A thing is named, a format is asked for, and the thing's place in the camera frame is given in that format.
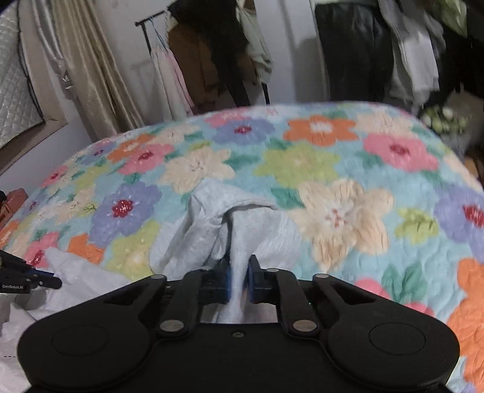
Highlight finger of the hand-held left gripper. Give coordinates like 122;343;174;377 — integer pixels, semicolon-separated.
24;277;63;292
0;249;54;276

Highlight pale green hanging bag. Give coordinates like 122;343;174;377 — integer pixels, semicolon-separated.
237;0;273;86

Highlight beige curtain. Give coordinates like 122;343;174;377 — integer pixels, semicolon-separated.
30;0;145;133

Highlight black hanging pants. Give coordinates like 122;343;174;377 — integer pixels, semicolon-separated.
315;3;394;103

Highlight light blue printed t-shirt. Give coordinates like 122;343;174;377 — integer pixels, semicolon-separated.
28;177;303;326

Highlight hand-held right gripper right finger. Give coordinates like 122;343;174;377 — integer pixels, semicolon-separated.
247;255;381;337

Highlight reddish brown cushion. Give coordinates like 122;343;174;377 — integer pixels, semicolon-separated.
0;189;28;229

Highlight grey white hanging garment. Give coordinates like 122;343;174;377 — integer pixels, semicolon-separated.
378;0;447;103

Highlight silver quilted panel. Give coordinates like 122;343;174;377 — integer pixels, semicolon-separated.
0;0;48;150

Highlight white flower bouquet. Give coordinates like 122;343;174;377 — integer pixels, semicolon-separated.
419;94;478;152

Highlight pale pink hanging dress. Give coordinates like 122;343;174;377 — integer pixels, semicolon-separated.
150;30;196;119

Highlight brown hanging coat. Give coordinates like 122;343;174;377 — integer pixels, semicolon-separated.
167;23;229;111

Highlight black clothes rack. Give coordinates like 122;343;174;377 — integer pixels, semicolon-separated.
135;9;271;106

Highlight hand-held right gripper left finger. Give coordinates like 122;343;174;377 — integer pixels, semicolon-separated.
102;257;232;339

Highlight green hanging garment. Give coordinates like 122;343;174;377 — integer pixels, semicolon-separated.
442;0;470;37

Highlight floral fleece blanket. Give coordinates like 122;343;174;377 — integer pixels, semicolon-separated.
0;102;484;393

